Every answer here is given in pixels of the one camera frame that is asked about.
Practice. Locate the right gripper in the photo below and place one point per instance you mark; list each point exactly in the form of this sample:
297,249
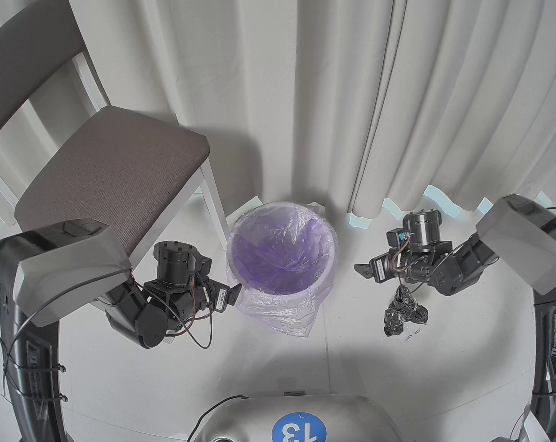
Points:
382,270

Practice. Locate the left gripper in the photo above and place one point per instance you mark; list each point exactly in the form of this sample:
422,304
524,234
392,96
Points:
220,298

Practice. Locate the black plastic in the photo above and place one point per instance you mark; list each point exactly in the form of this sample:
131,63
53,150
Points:
399,315

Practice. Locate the purple plastic bag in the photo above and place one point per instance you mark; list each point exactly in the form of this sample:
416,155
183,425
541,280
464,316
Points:
282,265

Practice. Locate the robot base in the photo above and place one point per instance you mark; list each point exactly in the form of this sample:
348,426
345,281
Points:
351,419

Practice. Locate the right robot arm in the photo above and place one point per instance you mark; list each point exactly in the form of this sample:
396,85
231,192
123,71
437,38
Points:
521,242

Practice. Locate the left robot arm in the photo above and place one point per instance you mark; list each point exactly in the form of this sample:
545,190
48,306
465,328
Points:
66,270

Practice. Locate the white trash bin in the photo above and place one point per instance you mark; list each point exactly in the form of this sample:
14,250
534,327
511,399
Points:
305,295

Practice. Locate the grey padded white chair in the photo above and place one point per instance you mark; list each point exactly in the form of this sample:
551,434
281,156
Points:
112,173

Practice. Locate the white curtain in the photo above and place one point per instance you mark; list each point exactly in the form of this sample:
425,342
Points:
480,85
259,85

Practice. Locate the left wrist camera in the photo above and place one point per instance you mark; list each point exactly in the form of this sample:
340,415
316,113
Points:
203,272

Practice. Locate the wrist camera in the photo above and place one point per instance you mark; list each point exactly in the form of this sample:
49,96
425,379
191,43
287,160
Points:
203,272
395,240

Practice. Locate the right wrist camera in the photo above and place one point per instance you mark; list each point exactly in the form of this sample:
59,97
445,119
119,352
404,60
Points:
395,240

